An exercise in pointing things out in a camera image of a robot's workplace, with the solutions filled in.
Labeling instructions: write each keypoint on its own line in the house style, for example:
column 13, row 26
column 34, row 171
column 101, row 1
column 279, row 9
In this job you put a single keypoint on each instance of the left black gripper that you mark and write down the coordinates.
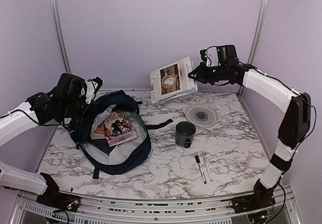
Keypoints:
column 88, row 116

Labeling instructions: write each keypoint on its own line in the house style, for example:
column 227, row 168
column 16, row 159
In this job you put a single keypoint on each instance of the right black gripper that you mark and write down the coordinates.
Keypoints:
column 200, row 76

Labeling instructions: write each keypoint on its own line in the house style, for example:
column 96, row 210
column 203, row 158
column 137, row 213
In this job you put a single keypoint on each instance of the white afternoon tea book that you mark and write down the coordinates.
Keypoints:
column 172, row 81

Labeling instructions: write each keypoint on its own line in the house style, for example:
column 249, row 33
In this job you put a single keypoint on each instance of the navy blue student backpack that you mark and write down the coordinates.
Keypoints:
column 128, row 155

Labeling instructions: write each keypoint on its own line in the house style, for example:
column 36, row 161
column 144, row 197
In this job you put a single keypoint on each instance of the pink illustrated thin book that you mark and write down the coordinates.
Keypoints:
column 116, row 128

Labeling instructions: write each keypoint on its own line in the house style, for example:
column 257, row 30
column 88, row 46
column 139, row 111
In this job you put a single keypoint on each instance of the orange treehouse book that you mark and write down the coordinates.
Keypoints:
column 95, row 136

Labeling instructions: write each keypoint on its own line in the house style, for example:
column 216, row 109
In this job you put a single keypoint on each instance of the dark blue hardcover notebook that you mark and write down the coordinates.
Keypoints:
column 103, row 145

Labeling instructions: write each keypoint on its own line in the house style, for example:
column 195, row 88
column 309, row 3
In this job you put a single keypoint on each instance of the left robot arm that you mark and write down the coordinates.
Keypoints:
column 70, row 98

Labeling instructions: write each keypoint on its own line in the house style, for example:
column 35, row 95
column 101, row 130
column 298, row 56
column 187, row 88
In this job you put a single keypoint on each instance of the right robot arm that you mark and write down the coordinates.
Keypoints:
column 296, row 107

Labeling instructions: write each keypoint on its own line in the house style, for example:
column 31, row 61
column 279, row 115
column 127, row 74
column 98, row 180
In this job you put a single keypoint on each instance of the grey swirl ceramic plate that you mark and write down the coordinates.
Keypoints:
column 201, row 115

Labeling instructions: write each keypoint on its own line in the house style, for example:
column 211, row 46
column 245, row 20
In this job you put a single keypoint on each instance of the dark grey metal mug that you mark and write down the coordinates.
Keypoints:
column 184, row 134

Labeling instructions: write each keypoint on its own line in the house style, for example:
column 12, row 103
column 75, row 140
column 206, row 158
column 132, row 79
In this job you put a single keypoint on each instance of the pink cap marker pen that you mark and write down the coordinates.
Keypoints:
column 208, row 169

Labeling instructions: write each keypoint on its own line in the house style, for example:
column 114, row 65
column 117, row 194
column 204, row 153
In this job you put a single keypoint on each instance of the blue cap marker pen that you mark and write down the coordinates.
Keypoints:
column 200, row 169

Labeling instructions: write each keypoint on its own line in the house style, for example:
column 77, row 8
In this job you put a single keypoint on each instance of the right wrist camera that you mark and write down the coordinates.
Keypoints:
column 206, row 57

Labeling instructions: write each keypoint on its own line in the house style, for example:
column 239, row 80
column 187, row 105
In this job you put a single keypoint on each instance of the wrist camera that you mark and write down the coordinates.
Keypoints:
column 90, row 89
column 206, row 57

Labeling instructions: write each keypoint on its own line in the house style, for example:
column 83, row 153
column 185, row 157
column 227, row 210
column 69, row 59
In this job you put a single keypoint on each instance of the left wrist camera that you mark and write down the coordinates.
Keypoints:
column 90, row 89

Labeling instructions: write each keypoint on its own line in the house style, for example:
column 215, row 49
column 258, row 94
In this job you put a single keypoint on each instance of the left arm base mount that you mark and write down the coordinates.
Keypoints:
column 54, row 198

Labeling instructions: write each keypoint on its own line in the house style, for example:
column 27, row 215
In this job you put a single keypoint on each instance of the right aluminium frame post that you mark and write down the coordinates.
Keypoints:
column 258, row 30

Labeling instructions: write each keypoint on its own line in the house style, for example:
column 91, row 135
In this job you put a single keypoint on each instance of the aluminium frame post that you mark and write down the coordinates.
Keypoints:
column 59, row 35
column 258, row 30

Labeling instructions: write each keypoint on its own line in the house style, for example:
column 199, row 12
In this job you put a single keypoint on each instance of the front aluminium rail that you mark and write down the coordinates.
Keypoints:
column 221, row 209

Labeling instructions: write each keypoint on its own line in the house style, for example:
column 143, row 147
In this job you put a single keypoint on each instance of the left aluminium frame post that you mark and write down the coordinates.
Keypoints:
column 59, row 35

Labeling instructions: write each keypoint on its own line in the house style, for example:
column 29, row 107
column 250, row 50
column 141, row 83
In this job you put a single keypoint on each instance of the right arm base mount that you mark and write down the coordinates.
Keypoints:
column 262, row 197

